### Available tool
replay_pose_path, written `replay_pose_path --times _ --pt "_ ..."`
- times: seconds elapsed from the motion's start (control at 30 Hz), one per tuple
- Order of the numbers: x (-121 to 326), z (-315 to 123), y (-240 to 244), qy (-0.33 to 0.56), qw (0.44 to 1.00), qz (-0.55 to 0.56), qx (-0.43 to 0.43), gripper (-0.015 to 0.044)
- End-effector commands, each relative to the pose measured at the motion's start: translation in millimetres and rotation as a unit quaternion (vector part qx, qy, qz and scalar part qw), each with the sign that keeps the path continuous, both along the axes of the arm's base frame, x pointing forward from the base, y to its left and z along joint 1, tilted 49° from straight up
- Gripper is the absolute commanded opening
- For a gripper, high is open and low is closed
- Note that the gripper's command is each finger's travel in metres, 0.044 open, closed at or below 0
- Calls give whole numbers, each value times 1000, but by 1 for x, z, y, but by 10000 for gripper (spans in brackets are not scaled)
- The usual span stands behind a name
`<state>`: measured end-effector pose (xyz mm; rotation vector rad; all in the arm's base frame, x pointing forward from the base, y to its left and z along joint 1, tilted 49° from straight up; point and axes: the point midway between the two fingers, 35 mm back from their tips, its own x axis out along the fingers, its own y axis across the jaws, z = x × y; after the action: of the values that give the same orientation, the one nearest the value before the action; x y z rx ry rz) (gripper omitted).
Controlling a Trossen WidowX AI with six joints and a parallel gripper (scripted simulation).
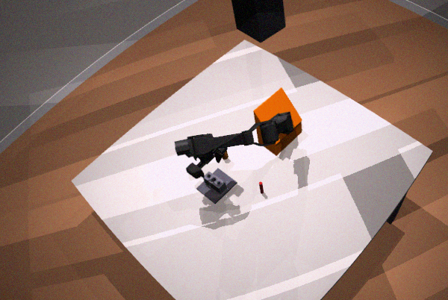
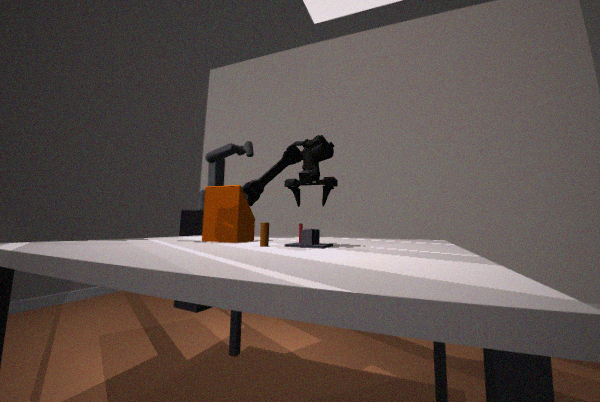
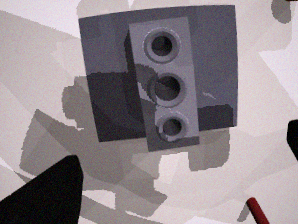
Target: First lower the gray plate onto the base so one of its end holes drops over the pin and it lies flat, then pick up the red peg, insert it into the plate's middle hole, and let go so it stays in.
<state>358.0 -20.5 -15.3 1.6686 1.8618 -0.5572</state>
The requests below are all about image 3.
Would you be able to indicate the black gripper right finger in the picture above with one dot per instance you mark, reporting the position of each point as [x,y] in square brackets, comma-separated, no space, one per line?
[292,136]

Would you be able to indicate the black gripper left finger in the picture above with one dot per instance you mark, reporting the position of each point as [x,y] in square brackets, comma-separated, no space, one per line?
[54,197]

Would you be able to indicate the red peg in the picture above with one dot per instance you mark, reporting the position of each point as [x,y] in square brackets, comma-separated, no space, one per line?
[256,210]

